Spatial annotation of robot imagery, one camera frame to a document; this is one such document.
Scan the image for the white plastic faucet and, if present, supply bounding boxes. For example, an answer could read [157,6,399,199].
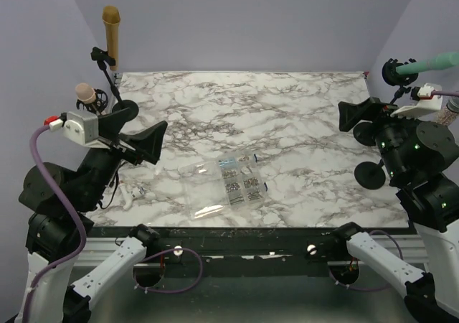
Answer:
[119,182,146,210]

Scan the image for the glitter microphone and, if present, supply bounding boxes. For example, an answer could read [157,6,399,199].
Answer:
[435,97,459,126]

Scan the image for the gold microphone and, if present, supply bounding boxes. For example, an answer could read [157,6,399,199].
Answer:
[102,5,120,71]

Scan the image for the clear plastic screw box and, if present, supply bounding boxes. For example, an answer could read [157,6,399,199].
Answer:
[179,151,268,220]

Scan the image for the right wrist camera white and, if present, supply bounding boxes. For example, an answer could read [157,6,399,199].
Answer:
[390,83,443,118]

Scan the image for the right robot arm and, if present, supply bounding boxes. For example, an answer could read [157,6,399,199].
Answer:
[329,98,458,322]

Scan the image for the black round-base mic stand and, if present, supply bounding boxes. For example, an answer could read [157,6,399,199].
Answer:
[90,46,141,120]

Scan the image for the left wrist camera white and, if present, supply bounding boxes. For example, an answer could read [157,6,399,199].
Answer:
[44,111,104,149]

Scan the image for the pink microphone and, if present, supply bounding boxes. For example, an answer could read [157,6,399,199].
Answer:
[75,83,105,115]

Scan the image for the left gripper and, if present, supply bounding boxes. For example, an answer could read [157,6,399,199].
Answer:
[76,108,168,210]

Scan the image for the black tripod mic stand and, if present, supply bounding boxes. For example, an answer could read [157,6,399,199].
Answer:
[76,89,108,115]

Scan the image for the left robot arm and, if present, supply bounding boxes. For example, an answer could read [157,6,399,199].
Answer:
[15,108,168,322]

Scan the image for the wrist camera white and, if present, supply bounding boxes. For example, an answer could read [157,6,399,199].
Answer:
[44,111,104,149]
[390,83,443,118]

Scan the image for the black stand holding teal mic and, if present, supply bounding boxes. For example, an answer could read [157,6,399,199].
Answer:
[353,57,419,148]

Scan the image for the teal microphone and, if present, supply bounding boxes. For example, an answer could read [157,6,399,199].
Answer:
[395,52,458,75]

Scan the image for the black stand holding glitter mic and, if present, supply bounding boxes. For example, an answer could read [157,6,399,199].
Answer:
[354,161,386,190]

